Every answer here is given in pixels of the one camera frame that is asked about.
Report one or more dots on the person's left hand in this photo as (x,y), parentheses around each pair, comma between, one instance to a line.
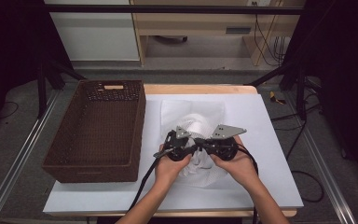
(167,172)

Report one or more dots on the person's right hand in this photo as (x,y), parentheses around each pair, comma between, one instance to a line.
(240,169)

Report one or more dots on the yellow and black tool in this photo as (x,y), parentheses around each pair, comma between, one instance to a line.
(275,98)

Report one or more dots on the brown wicker basket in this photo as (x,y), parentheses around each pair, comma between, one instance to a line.
(99,130)

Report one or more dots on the black metal stand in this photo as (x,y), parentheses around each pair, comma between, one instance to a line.
(300,90)
(42,87)

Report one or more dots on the black curtain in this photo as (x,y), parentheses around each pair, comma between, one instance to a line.
(9,46)
(345,77)

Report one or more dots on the white board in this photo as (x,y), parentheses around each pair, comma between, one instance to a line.
(261,124)

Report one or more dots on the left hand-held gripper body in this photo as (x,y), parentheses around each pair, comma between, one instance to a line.
(177,146)

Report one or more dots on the white cabinet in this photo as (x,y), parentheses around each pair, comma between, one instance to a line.
(96,34)

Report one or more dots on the wooden table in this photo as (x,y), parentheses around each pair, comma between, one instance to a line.
(199,89)

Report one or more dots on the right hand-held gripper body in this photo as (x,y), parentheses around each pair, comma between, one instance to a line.
(223,147)

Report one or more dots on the white mesh laundry bag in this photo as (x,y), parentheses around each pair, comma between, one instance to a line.
(195,118)

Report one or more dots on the white garment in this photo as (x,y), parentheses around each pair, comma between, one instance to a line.
(199,163)

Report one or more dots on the aluminium rail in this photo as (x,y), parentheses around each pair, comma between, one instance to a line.
(18,158)
(326,168)

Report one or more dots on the black horizontal bar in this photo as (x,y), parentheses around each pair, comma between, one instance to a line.
(167,9)

